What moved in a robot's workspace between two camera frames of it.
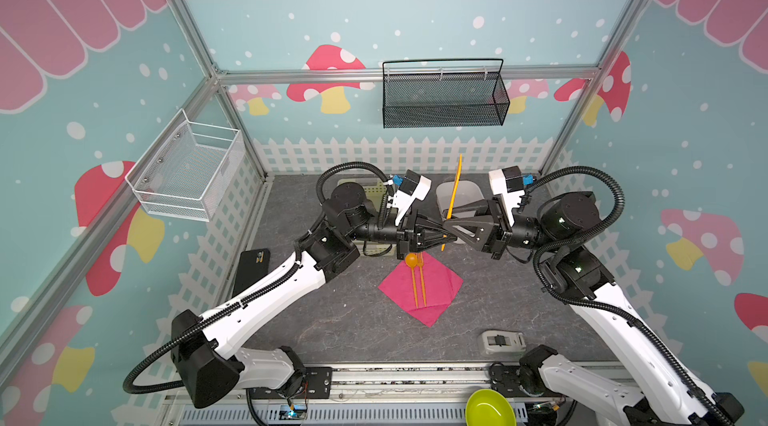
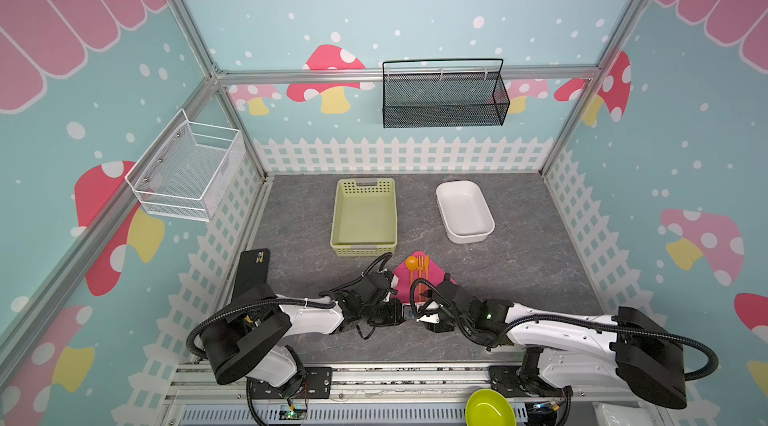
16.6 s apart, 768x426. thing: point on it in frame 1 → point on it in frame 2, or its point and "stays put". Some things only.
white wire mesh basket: [185, 169] stays put
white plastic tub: [467, 192] stays put
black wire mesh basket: [443, 92] stays put
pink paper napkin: [441, 286] stays put
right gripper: [495, 234] → [437, 311]
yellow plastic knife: [453, 193] → [427, 266]
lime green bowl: [488, 407] stays put
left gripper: [409, 238] → [395, 313]
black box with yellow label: [253, 265] stays put
